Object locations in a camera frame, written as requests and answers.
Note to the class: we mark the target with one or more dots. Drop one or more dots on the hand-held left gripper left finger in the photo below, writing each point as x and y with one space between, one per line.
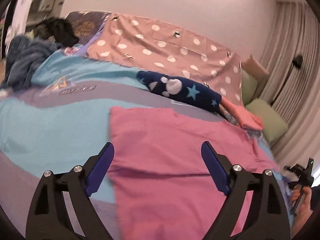
100 170

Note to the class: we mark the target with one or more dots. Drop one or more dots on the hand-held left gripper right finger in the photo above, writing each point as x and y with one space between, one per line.
215 170

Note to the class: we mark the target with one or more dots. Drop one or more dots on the pink small garment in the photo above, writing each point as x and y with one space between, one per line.
162 142

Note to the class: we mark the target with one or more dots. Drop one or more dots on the person's right hand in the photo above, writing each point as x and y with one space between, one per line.
303 205

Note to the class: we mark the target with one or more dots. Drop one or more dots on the folded floral cloth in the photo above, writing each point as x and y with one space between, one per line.
231 119

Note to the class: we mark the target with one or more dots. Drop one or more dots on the folded salmon cloth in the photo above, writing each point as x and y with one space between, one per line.
245 116

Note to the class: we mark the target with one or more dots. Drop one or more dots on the large green pillow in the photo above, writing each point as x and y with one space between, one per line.
267 118

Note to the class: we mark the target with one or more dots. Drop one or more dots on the blue and grey bedspread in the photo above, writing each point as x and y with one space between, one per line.
50 120

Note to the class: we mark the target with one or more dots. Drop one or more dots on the navy star print blanket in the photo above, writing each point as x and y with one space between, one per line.
185 90

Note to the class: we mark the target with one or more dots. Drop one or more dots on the small green pillow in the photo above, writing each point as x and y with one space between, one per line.
248 86

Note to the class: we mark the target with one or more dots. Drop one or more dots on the beige pillow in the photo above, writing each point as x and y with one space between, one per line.
257 68

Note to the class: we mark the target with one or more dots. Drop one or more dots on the black floor lamp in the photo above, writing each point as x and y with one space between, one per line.
298 60

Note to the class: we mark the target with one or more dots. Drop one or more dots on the pink polka-dot pillow cover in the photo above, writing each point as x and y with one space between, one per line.
162 45

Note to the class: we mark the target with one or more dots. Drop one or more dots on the dark blue fuzzy blanket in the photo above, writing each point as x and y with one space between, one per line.
25 55

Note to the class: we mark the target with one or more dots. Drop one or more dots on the black cloth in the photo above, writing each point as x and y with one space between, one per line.
62 30

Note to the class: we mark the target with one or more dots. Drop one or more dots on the brown patterned pillow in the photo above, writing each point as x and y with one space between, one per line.
85 23

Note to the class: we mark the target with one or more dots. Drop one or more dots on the beige curtain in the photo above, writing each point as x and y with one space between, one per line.
287 30

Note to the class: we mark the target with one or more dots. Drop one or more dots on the white hanging garment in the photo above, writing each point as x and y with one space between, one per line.
22 5

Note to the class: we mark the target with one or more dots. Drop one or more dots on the wall shelf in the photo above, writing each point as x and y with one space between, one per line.
45 2

